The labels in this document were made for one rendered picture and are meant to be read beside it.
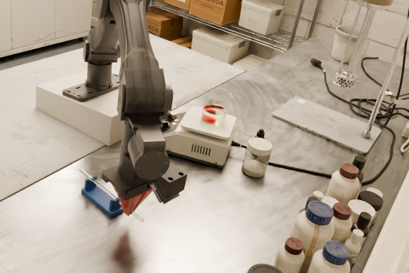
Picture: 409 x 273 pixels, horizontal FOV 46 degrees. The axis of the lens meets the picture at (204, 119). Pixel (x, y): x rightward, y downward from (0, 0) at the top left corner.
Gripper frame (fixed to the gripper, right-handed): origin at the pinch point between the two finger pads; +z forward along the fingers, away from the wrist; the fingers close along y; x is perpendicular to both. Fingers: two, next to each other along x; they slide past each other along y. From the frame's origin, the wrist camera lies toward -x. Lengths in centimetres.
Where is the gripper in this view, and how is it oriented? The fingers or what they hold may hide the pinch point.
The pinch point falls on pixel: (128, 210)
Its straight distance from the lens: 94.8
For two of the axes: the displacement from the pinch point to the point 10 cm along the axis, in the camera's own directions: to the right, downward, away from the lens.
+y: 6.6, -2.5, 7.1
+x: -7.3, -4.4, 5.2
